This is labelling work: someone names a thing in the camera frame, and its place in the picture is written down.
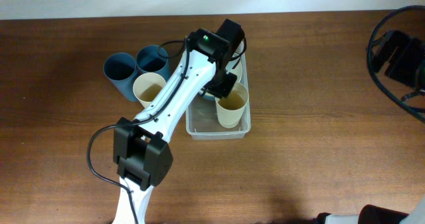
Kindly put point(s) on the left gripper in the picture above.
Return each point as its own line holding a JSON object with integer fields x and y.
{"x": 226, "y": 90}

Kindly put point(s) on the blue bowl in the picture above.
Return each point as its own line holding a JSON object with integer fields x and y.
{"x": 206, "y": 95}

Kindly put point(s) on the cream bowl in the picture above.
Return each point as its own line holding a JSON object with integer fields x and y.
{"x": 235, "y": 66}

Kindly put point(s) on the beige cup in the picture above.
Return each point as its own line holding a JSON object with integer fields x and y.
{"x": 147, "y": 86}
{"x": 230, "y": 109}

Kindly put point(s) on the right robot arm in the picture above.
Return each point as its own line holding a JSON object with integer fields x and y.
{"x": 405, "y": 55}

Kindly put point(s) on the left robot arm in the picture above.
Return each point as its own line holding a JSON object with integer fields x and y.
{"x": 141, "y": 146}

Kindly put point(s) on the clear plastic container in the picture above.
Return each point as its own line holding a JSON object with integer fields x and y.
{"x": 202, "y": 122}

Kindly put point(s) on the right blue cup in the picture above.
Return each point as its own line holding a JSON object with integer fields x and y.
{"x": 150, "y": 59}

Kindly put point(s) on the blue cup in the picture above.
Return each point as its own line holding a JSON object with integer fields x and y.
{"x": 121, "y": 70}
{"x": 150, "y": 59}

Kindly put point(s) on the left blue cup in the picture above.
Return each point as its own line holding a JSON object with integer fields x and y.
{"x": 121, "y": 70}

